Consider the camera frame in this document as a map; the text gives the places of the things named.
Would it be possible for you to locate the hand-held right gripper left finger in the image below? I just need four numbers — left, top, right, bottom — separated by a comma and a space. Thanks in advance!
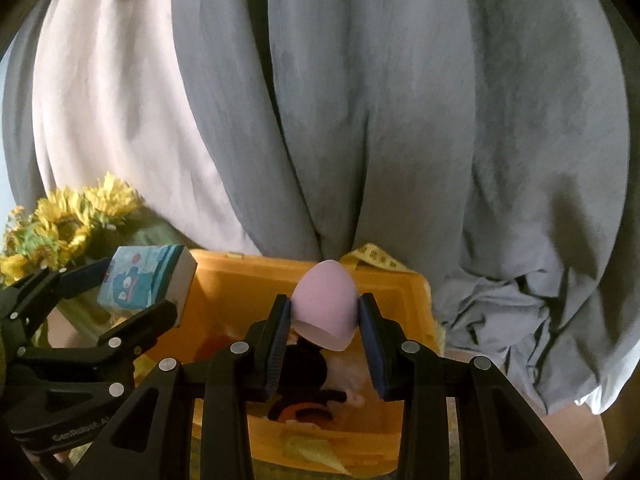
70, 294, 293, 480

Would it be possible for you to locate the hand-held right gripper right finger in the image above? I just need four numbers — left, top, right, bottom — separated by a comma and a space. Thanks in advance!
357, 292, 583, 480

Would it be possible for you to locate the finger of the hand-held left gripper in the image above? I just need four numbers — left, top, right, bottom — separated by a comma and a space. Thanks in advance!
15, 301, 179, 401
0, 258, 113, 348

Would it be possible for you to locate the black and orange plush toy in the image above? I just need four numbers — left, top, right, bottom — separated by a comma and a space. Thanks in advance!
267, 340, 347, 423

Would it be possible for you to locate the blue printed tissue pack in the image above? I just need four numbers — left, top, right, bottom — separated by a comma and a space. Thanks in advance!
97, 244, 197, 324

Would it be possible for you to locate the pink egg-shaped makeup sponge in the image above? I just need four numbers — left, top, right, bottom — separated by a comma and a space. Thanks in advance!
291, 259, 362, 352

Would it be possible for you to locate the orange plastic storage box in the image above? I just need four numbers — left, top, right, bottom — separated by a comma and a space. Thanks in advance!
145, 249, 441, 478

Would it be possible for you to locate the artificial sunflower bouquet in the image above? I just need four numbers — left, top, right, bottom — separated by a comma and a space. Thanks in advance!
0, 172, 151, 288

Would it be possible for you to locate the yellow green mat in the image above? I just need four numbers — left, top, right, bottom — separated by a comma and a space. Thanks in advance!
190, 310, 463, 480

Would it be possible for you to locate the yellow tape measure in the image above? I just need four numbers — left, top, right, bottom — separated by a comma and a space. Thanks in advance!
340, 242, 403, 275

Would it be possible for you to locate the yellow fabric leaf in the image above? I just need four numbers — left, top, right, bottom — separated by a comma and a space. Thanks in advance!
284, 436, 348, 475

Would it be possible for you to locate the white cloth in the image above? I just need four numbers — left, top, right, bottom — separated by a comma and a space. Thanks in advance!
32, 0, 261, 260

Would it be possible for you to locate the grey cloth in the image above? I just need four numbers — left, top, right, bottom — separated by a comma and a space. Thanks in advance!
2, 0, 632, 416

